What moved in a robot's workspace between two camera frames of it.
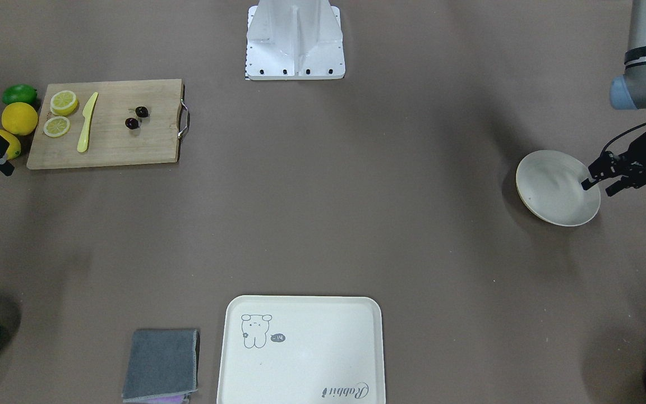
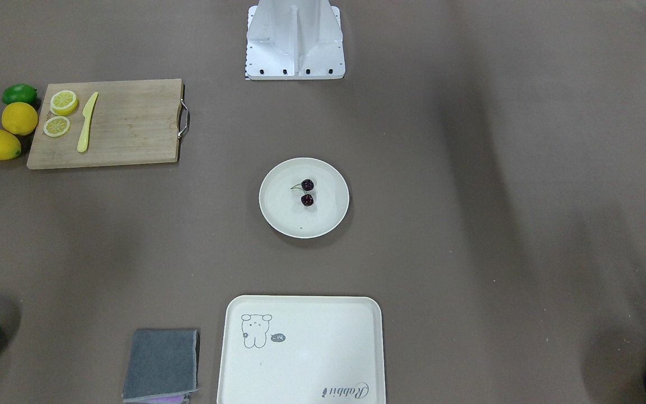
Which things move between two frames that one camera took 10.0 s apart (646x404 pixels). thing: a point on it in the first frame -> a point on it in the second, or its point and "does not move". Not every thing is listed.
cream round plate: [549, 184] -> [281, 206]
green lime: [19, 93] does not move
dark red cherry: [141, 111] -> [307, 184]
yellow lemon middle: [19, 118] does not move
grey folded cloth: [162, 366] does not move
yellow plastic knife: [83, 141] does not move
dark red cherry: [132, 123] -> [307, 200]
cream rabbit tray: [299, 349] does not move
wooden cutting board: [106, 123] does not move
